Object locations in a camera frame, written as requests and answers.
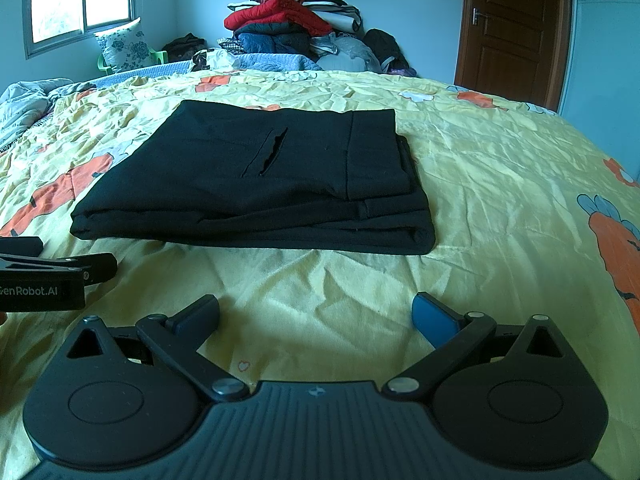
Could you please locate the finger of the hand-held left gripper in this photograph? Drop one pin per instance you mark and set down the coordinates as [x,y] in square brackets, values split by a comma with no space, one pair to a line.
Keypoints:
[97,267]
[20,247]

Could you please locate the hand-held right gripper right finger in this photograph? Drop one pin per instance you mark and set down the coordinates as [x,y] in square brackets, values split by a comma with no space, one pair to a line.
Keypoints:
[432,317]

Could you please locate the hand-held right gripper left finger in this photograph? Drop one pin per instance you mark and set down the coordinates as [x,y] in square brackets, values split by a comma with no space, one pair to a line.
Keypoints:
[197,317]

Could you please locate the black pants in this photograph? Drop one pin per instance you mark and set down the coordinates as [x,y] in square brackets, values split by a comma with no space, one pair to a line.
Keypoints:
[225,185]

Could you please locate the grey quilt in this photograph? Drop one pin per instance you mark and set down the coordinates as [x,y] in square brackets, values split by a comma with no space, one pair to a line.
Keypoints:
[20,105]

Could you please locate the yellow printed bedsheet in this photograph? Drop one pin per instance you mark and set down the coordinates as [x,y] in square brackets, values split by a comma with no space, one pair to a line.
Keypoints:
[500,185]

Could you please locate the green plastic chair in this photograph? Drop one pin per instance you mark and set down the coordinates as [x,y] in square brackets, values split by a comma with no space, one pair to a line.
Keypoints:
[102,64]

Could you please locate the floral pillow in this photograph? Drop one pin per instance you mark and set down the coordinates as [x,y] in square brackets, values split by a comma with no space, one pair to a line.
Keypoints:
[125,45]

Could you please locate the dark bag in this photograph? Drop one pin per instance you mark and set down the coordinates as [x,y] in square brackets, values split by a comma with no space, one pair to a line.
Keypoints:
[182,46]

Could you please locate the white brown printed garment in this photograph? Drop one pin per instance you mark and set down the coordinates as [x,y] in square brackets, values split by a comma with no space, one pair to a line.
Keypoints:
[215,59]

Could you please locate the purple cloth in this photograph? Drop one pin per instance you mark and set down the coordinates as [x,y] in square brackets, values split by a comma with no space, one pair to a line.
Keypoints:
[402,71]

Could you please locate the blue quilted bed cover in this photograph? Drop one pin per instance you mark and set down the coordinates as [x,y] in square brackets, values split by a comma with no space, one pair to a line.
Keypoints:
[270,62]

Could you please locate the black backpack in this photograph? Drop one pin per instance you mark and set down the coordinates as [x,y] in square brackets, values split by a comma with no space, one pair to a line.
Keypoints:
[380,45]

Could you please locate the brown wooden door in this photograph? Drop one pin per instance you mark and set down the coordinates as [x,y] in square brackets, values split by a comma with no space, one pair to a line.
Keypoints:
[566,35]
[510,35]

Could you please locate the pile of clothes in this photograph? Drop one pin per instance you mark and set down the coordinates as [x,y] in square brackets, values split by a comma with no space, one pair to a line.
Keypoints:
[280,15]

